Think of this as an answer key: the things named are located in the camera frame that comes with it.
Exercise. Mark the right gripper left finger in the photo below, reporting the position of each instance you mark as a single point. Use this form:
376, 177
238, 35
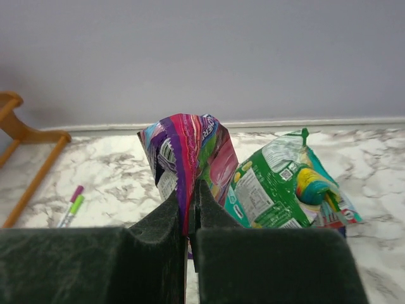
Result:
144, 263

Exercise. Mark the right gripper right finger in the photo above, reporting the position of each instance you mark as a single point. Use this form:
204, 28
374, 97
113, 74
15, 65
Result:
241, 265

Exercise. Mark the green yellow snack packet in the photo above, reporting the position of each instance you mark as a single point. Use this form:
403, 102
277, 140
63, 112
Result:
262, 193

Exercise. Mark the purple berries candy packet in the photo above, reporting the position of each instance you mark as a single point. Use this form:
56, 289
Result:
182, 149

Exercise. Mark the teal snack packet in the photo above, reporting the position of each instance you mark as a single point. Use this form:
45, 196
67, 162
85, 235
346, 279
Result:
315, 187

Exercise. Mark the green pink pen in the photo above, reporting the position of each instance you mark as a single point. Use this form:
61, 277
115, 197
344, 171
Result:
78, 191

